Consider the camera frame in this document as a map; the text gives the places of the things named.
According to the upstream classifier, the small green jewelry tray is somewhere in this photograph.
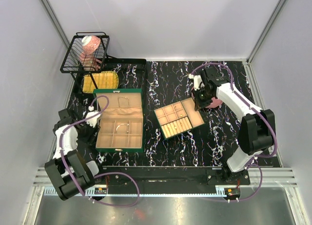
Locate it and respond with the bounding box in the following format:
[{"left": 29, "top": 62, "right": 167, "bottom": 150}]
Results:
[{"left": 154, "top": 98, "right": 204, "bottom": 139}]

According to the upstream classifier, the large green jewelry box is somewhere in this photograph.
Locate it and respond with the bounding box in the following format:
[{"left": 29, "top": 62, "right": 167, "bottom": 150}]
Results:
[{"left": 93, "top": 89, "right": 144, "bottom": 152}]

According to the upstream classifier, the pearl ended bangle bracelet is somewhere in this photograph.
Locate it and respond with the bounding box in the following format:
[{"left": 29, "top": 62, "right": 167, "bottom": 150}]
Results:
[{"left": 115, "top": 123, "right": 130, "bottom": 135}]

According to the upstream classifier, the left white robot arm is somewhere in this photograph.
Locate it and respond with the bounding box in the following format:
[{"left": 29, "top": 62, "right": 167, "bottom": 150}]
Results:
[{"left": 44, "top": 108, "right": 105, "bottom": 201}]

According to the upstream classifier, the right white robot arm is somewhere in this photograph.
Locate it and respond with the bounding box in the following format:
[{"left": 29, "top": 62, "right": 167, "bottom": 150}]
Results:
[{"left": 188, "top": 64, "right": 277, "bottom": 185}]

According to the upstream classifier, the pink polka dot plate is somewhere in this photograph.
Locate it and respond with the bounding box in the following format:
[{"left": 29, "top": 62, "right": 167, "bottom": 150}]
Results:
[{"left": 206, "top": 97, "right": 223, "bottom": 109}]

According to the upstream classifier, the yellow woven tray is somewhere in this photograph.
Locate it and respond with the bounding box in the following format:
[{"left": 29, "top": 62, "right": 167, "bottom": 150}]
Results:
[{"left": 82, "top": 71, "right": 119, "bottom": 94}]

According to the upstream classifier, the pink patterned cup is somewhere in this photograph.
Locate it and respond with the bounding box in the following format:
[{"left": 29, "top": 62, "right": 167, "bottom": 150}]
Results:
[{"left": 79, "top": 52, "right": 101, "bottom": 71}]

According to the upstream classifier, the pink patterned ceramic bowl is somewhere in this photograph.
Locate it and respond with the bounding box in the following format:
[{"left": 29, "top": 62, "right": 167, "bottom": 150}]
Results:
[{"left": 81, "top": 36, "right": 100, "bottom": 55}]

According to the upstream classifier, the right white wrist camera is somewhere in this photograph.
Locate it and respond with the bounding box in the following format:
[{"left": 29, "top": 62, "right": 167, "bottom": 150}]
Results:
[{"left": 188, "top": 74, "right": 204, "bottom": 91}]

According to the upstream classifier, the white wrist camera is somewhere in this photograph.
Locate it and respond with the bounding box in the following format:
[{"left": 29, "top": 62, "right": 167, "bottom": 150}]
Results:
[
  {"left": 188, "top": 74, "right": 204, "bottom": 91},
  {"left": 85, "top": 106, "right": 101, "bottom": 128}
]

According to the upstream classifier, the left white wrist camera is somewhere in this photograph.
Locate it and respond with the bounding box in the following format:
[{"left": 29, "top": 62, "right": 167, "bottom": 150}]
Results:
[{"left": 85, "top": 106, "right": 101, "bottom": 128}]

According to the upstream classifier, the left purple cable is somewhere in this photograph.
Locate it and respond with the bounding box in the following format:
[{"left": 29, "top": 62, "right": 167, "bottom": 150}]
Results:
[{"left": 59, "top": 95, "right": 140, "bottom": 207}]

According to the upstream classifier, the purple cable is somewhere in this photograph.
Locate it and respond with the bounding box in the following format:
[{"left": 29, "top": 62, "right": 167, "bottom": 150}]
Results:
[
  {"left": 59, "top": 95, "right": 140, "bottom": 207},
  {"left": 191, "top": 62, "right": 278, "bottom": 203}
]

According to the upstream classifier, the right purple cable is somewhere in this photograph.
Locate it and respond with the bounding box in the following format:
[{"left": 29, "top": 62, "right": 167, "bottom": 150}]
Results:
[{"left": 191, "top": 62, "right": 278, "bottom": 203}]

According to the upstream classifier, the black wire dish rack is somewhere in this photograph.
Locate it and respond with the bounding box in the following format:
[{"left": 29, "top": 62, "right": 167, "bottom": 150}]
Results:
[{"left": 60, "top": 32, "right": 147, "bottom": 94}]

